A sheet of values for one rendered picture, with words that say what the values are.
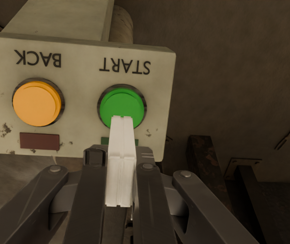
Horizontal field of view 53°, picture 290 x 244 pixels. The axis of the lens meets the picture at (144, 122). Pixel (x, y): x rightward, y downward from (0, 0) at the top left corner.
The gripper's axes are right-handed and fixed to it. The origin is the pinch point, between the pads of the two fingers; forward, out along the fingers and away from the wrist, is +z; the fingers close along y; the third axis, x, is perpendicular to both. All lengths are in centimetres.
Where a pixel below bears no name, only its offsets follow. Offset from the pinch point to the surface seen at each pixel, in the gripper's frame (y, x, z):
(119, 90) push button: -0.3, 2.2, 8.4
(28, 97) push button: -8.0, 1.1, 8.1
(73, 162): -6.3, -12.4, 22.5
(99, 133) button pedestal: -2.0, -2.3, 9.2
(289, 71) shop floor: 54, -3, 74
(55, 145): -5.9, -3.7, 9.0
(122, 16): -1, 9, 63
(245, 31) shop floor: 36, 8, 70
